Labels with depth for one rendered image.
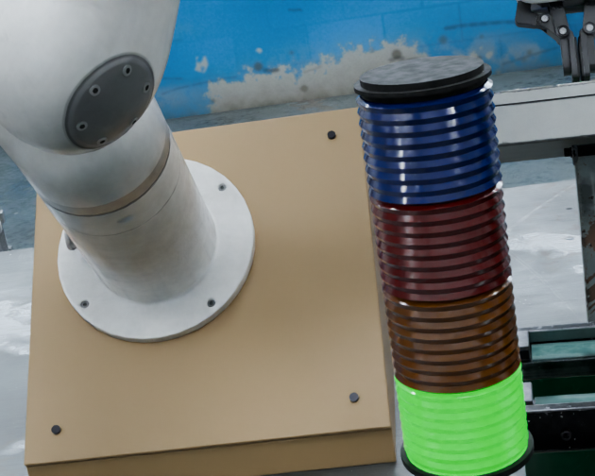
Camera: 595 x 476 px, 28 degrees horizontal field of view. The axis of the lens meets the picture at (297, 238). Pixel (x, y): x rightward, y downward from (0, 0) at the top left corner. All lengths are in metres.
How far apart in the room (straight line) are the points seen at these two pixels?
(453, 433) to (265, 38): 5.85
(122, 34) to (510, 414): 0.35
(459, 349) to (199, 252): 0.57
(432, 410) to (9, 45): 0.36
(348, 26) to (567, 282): 5.01
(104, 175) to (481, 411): 0.44
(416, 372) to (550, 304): 0.79
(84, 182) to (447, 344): 0.44
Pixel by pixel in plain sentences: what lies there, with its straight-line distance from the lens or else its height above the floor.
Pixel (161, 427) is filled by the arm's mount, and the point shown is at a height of 0.85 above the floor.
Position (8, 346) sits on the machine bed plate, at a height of 0.80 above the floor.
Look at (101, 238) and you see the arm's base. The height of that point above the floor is 1.04.
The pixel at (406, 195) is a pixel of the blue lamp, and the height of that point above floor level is 1.17.
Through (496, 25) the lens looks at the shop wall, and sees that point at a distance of 6.36.
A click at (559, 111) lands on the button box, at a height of 1.06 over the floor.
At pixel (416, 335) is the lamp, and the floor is 1.10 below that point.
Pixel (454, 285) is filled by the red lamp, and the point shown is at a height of 1.13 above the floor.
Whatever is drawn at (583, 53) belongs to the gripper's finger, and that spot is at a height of 1.10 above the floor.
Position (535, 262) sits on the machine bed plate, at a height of 0.80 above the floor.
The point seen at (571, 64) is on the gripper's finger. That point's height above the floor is 1.09.
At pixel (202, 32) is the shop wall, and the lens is 6.40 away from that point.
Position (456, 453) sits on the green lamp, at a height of 1.04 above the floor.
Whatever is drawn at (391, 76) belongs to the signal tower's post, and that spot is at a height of 1.22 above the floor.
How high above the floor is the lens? 1.32
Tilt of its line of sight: 18 degrees down
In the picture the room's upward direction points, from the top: 9 degrees counter-clockwise
